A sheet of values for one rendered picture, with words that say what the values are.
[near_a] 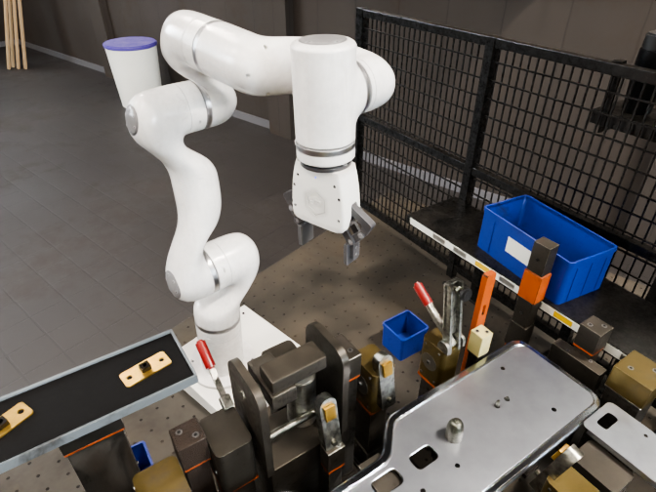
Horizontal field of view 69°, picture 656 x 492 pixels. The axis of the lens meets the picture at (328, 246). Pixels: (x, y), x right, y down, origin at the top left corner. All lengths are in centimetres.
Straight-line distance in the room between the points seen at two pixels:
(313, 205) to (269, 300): 104
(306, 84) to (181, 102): 42
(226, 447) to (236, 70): 61
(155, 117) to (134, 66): 500
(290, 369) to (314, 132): 41
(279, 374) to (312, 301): 90
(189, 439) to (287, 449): 21
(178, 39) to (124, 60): 509
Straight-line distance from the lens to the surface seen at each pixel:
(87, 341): 285
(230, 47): 77
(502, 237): 139
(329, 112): 63
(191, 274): 113
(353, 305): 170
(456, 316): 106
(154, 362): 94
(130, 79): 603
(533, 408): 111
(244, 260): 119
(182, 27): 89
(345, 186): 68
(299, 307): 169
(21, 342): 301
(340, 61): 62
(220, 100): 103
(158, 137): 99
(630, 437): 115
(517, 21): 358
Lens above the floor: 182
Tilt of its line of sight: 34 degrees down
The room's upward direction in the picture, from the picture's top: straight up
